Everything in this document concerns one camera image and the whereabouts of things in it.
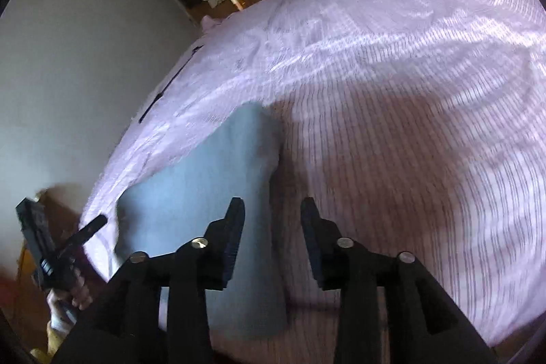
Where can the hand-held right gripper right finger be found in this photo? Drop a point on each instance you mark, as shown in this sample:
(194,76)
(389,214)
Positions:
(309,236)

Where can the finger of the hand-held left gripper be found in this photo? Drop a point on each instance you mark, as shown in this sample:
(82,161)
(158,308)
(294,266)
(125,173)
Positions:
(89,229)

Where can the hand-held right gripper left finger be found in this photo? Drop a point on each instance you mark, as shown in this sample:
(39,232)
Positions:
(236,236)

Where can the light blue pants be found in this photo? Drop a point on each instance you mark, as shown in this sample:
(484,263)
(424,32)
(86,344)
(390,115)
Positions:
(204,185)

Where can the person's left hand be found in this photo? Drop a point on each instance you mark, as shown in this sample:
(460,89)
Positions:
(81,295)

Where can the bed with pink checked sheet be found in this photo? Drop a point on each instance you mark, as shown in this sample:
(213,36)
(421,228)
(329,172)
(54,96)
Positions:
(384,112)

